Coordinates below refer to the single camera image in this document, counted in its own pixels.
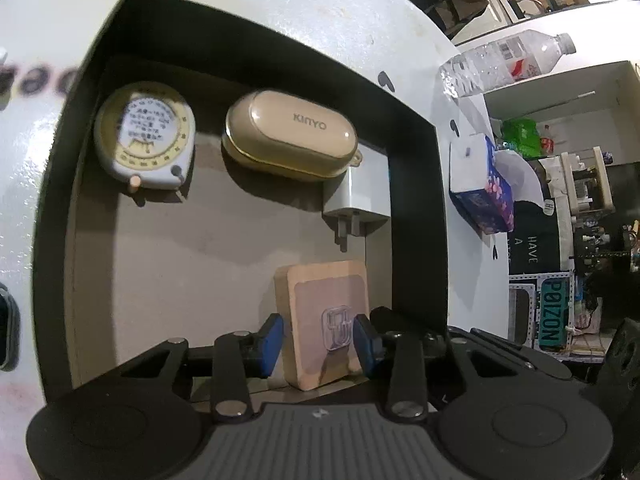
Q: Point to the wooden rack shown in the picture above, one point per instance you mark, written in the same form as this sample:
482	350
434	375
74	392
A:
587	180

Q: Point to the white charger with prongs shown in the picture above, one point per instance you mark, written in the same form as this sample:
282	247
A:
360	190

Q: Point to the wooden block with clear hook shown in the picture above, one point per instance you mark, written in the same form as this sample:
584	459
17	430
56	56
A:
310	305

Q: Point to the round cream tape measure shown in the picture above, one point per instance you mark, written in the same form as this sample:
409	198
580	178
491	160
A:
145	132

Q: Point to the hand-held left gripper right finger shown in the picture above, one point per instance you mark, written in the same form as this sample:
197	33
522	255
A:
365	349

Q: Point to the teal licence plate sign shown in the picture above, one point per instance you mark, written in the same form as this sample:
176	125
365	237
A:
554	316

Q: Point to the black cardboard box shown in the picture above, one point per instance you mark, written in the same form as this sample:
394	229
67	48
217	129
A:
150	260

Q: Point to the beige earbud case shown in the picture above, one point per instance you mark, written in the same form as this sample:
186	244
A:
290	132

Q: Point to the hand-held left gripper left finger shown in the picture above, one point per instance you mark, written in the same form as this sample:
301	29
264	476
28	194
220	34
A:
270	346

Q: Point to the clear plastic water bottle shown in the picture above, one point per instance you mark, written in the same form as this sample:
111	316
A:
505	60

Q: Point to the green plastic bag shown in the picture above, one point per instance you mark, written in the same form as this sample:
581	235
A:
520	135

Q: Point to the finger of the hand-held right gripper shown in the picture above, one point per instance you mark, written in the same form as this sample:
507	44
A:
530	352

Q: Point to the black doormat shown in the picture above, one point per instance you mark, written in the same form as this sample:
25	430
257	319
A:
532	240

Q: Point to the blue floral tissue box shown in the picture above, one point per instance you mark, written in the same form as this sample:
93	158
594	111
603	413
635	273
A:
480	205

